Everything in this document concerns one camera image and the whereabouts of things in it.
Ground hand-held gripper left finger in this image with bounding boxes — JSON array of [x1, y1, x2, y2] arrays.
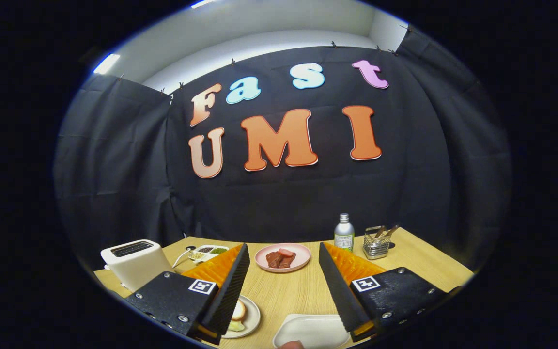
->
[[124, 243, 250, 346]]

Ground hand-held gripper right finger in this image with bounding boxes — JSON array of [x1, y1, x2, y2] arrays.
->
[[318, 241, 449, 343]]

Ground round white plate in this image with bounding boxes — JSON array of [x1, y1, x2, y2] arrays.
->
[[221, 295, 262, 339]]

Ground white divided bean dish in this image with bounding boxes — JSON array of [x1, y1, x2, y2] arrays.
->
[[188, 245, 230, 263]]

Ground pink plate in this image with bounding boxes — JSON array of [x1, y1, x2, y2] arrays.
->
[[254, 243, 311, 273]]

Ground white rectangular dish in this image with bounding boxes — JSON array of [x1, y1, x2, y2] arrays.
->
[[273, 314, 351, 349]]

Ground silver green drink bottle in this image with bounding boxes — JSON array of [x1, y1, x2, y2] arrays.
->
[[334, 213, 355, 253]]

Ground brown meat pieces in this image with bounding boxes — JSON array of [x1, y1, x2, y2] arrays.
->
[[265, 251, 296, 269]]

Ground white toaster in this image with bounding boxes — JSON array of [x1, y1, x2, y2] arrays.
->
[[100, 239, 175, 292]]

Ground black backdrop cloth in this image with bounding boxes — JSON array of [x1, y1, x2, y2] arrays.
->
[[54, 24, 512, 272]]

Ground metal wire utensil holder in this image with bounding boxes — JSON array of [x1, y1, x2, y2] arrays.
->
[[362, 226, 391, 260]]

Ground white toaster cable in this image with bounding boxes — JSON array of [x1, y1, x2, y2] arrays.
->
[[172, 247, 195, 268]]

